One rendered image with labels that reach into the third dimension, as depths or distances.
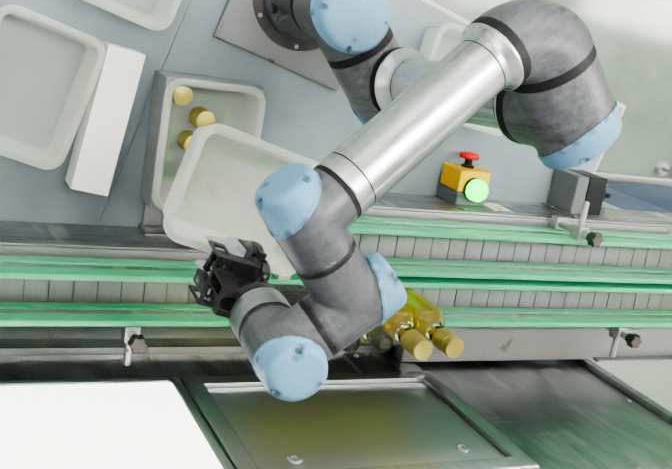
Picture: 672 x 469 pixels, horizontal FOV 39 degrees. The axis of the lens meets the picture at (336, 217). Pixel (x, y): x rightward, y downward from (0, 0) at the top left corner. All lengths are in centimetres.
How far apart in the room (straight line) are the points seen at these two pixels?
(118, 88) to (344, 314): 66
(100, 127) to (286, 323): 62
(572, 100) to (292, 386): 49
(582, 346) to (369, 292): 107
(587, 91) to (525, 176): 82
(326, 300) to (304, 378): 9
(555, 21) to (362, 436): 68
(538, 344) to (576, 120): 87
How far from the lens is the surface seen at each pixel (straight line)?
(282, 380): 105
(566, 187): 201
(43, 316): 150
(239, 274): 122
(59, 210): 166
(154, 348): 173
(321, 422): 149
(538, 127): 123
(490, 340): 193
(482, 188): 183
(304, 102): 174
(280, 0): 162
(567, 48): 118
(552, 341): 203
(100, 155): 159
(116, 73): 157
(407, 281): 168
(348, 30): 148
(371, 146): 104
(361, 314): 107
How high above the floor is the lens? 233
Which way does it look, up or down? 60 degrees down
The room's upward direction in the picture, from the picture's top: 124 degrees clockwise
